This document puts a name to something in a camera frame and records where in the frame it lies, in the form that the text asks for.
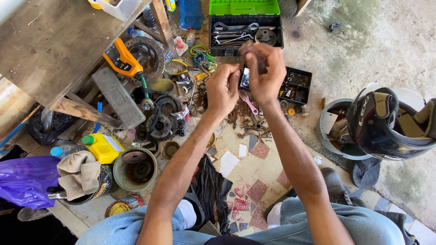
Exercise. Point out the large white paper piece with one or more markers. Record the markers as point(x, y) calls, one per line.
point(228, 164)

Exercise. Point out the person's left hand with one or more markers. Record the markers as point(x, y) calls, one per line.
point(221, 92)

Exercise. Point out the person's blue jeans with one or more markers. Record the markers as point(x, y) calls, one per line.
point(368, 228)

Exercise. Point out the metal tap fitting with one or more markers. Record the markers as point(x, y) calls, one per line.
point(333, 26)

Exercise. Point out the wooden workbench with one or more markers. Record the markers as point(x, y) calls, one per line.
point(51, 47)

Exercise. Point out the black motorcycle helmet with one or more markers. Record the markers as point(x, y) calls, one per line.
point(378, 126)

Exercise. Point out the black can yellow label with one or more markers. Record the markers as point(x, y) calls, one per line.
point(105, 183)

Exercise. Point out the blue plastic bag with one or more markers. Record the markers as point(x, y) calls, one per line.
point(190, 13)

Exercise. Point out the green round pot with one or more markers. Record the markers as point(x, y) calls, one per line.
point(119, 170)

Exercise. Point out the black plastic bag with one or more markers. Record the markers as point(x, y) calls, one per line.
point(51, 127)

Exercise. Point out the blue stick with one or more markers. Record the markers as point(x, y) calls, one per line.
point(12, 134)

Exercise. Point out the clear bottle blue cap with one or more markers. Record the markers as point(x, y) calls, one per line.
point(68, 149)

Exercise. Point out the white plastic container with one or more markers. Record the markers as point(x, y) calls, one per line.
point(119, 8)

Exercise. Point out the white and red packet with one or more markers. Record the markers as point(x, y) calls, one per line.
point(180, 46)

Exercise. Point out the blue pipe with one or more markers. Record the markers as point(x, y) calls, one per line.
point(99, 109)

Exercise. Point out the pile of rusty screws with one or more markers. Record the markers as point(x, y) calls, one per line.
point(243, 117)

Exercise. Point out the orange oil jug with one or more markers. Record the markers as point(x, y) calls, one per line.
point(121, 59)

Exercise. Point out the dark rubber sandal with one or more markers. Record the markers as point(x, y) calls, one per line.
point(366, 172)

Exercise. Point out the grey bucket of parts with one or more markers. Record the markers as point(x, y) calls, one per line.
point(328, 139)

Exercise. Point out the small rusty round tin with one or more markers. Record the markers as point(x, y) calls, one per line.
point(169, 149)

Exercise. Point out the round grey metal disc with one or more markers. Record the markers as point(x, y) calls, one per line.
point(265, 36)

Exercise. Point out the black clutch gear assembly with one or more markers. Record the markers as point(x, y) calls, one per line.
point(159, 126)

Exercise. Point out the set of steel wrenches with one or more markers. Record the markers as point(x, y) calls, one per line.
point(231, 34)

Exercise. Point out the yellow oil bottle green cap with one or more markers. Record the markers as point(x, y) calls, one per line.
point(102, 148)

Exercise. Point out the wheel hub with brake disc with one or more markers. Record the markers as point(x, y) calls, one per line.
point(150, 56)

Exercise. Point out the pink plastic brush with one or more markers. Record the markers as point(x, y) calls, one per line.
point(248, 103)

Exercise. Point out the purple plastic bag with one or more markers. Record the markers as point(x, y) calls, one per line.
point(27, 182)

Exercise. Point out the person's left fingers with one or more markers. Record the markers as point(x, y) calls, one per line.
point(229, 70)

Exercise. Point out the small white bottle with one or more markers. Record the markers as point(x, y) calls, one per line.
point(190, 40)

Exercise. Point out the black parts organizer tray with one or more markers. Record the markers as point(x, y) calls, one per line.
point(297, 85)

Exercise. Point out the large clear plastic bottle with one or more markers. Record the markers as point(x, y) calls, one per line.
point(143, 34)

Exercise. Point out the black cloth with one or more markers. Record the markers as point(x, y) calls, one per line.
point(209, 187)

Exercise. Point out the beige knitted cloth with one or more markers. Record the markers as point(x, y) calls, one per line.
point(78, 175)

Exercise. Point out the person's right hand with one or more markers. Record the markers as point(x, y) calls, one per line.
point(269, 76)

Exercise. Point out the small white paper piece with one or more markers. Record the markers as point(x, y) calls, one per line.
point(242, 150)

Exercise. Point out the person's right black shoe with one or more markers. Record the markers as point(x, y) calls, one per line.
point(332, 185)

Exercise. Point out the person's right fingers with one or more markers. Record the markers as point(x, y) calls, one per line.
point(259, 56)

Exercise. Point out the grey plastic case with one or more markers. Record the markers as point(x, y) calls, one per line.
point(117, 97)

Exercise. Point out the white plastic bucket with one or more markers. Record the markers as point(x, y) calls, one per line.
point(412, 97)

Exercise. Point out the green and black toolbox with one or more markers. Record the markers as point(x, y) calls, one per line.
point(243, 10)

